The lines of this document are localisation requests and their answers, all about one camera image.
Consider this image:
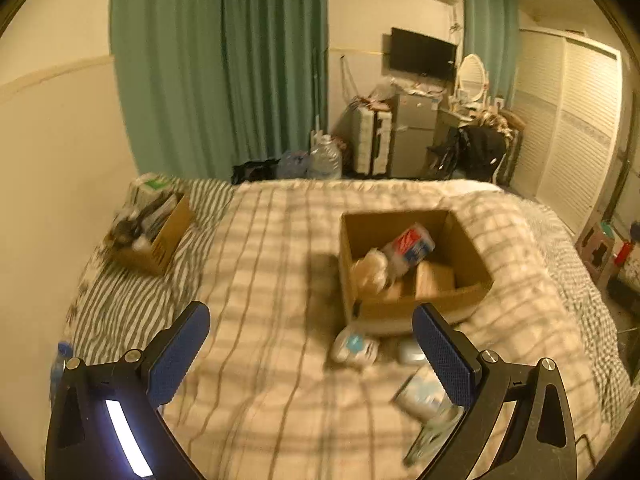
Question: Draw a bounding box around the large water jug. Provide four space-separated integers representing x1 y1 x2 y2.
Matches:
309 133 343 181

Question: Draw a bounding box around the light blue earbud case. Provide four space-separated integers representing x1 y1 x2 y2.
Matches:
397 338 426 365

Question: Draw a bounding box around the black jacket on chair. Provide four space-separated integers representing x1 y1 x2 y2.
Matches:
458 125 506 182

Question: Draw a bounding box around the silver mini fridge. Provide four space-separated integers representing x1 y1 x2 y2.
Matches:
388 93 438 179

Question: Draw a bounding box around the white suitcase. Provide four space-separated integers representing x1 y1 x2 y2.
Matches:
350 102 393 177

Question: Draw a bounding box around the small cardboard box with items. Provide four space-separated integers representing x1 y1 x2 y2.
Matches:
104 192 192 276

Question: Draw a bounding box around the black bag on floor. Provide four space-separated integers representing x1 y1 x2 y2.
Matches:
231 158 279 185

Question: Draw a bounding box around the large green curtain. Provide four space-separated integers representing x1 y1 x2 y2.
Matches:
110 0 329 180

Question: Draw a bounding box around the red blue labelled jar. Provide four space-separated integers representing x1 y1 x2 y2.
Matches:
382 223 435 276

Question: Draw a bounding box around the white cloth bundle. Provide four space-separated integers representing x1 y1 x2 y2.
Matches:
352 248 394 297

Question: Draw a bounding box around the blue water bottle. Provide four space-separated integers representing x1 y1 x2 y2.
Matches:
49 341 74 404

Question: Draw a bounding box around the white louvered wardrobe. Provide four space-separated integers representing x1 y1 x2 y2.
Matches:
511 27 624 236

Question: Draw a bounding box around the small cardboard stool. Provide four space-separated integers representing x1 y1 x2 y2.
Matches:
575 221 620 287

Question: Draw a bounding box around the plaid beige blanket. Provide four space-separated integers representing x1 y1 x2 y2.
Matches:
164 181 611 479

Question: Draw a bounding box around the narrow green curtain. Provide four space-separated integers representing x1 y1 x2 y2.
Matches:
463 0 520 106

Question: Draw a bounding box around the white oval mirror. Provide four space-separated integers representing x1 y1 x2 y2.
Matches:
454 53 489 103

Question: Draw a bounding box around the open cardboard box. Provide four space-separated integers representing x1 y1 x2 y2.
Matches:
338 209 494 336

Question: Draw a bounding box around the blue white tissue pack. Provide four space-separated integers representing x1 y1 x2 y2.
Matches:
393 364 452 422

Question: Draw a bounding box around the black wall television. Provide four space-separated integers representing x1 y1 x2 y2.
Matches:
388 27 457 81

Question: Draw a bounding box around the white toy with blue star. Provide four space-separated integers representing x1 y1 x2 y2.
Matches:
330 326 380 370

